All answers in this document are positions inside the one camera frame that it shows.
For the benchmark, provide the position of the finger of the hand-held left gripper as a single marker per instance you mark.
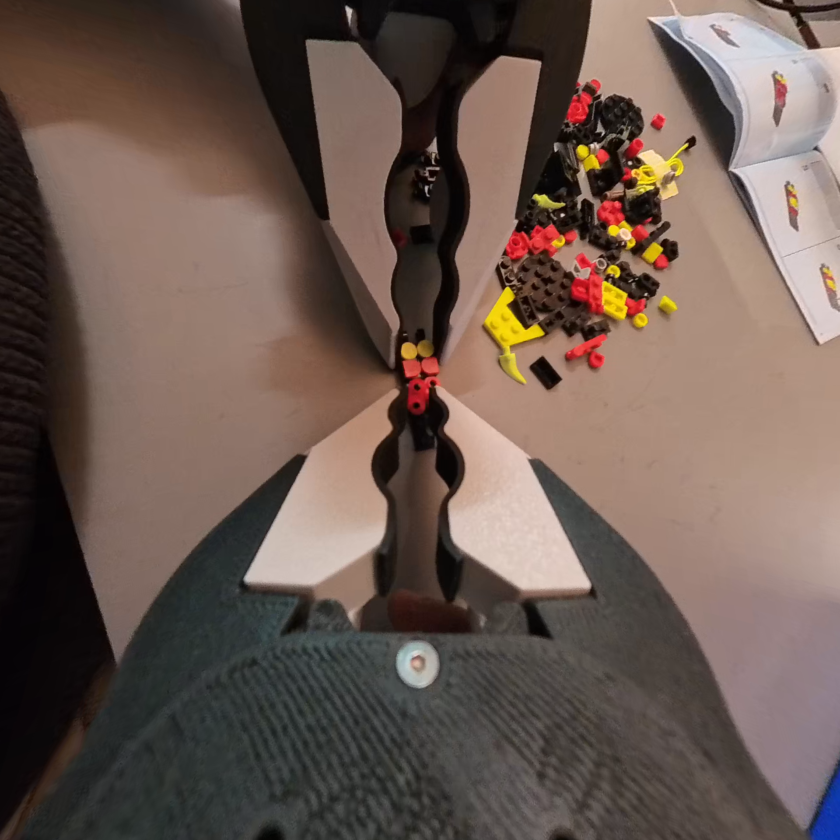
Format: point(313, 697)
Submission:
point(354, 164)
point(499, 144)

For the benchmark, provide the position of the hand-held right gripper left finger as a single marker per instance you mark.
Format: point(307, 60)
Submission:
point(315, 525)

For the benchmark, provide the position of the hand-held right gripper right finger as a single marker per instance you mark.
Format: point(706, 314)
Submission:
point(518, 525)

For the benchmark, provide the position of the red yellow black lego assembly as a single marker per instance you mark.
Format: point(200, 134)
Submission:
point(417, 394)

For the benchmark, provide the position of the pile of loose lego pieces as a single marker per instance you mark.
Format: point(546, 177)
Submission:
point(544, 275)

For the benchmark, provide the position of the lego instruction booklet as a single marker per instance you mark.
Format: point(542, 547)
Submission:
point(774, 92)

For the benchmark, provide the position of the dark knitted sleeve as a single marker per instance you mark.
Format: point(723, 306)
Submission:
point(19, 328)

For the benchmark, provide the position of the blue object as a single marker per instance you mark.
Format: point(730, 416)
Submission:
point(830, 820)

